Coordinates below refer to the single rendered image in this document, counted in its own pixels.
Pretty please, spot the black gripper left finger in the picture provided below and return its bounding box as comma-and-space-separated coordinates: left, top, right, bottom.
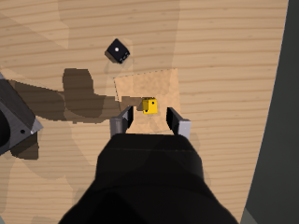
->
109, 105, 134, 138

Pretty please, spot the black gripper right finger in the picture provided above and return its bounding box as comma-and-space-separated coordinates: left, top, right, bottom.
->
166, 107, 192, 140

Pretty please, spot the yellow die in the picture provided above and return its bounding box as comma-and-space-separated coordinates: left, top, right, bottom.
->
142, 98, 157, 114

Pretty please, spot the black die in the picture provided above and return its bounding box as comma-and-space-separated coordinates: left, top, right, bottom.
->
107, 38, 130, 63

